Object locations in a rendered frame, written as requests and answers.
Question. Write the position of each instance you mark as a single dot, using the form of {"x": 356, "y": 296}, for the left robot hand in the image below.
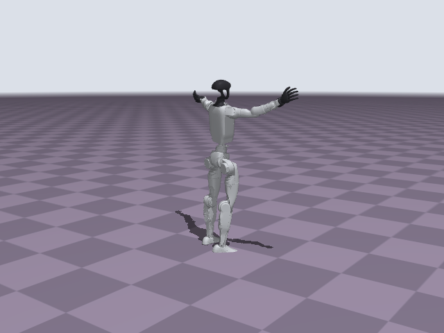
{"x": 197, "y": 97}

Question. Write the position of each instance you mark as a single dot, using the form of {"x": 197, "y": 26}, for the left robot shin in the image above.
{"x": 210, "y": 217}

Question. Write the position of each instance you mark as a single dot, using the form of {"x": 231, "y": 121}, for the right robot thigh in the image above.
{"x": 231, "y": 181}

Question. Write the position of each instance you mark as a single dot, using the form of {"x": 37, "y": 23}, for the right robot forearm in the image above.
{"x": 263, "y": 109}

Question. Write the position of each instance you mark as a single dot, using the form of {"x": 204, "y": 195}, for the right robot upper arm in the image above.
{"x": 234, "y": 113}

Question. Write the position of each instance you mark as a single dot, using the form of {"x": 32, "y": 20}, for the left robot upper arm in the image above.
{"x": 207, "y": 105}

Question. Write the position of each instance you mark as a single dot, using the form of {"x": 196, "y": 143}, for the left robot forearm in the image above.
{"x": 203, "y": 101}

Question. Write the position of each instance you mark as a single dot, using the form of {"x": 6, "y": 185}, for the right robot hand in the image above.
{"x": 286, "y": 96}

